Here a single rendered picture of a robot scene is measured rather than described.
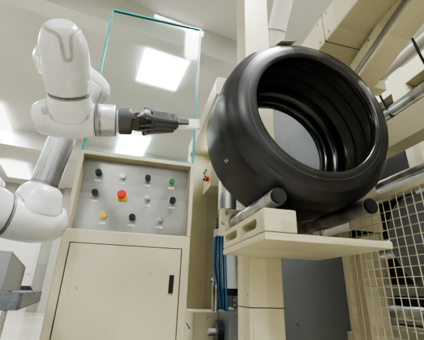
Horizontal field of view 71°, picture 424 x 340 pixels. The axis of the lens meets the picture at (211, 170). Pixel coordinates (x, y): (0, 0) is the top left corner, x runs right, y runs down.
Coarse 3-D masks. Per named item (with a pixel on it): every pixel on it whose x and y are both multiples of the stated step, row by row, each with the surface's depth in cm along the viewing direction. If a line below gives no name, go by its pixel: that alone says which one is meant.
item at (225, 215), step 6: (222, 210) 108; (228, 210) 108; (234, 210) 109; (240, 210) 110; (222, 216) 107; (228, 216) 108; (234, 216) 108; (222, 222) 106; (228, 222) 107; (300, 222) 114; (222, 228) 106; (228, 228) 106; (300, 228) 113; (222, 234) 105; (306, 234) 112; (312, 234) 113; (318, 234) 114
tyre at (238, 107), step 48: (288, 48) 96; (240, 96) 84; (288, 96) 123; (336, 96) 114; (240, 144) 82; (336, 144) 120; (384, 144) 91; (240, 192) 93; (288, 192) 81; (336, 192) 81
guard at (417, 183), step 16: (384, 192) 102; (400, 192) 96; (384, 240) 101; (400, 256) 93; (368, 272) 105; (352, 288) 113; (384, 288) 98; (416, 288) 87; (352, 304) 111; (352, 320) 109; (416, 320) 86; (400, 336) 90; (416, 336) 85
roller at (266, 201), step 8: (272, 192) 76; (280, 192) 77; (256, 200) 87; (264, 200) 80; (272, 200) 76; (280, 200) 76; (248, 208) 91; (256, 208) 85; (240, 216) 97; (248, 216) 92; (232, 224) 106
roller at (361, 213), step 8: (368, 200) 83; (344, 208) 91; (352, 208) 87; (360, 208) 84; (368, 208) 82; (376, 208) 83; (328, 216) 97; (336, 216) 93; (344, 216) 90; (352, 216) 88; (360, 216) 85; (304, 224) 111; (312, 224) 106; (320, 224) 102; (328, 224) 98; (336, 224) 96; (304, 232) 112; (312, 232) 109
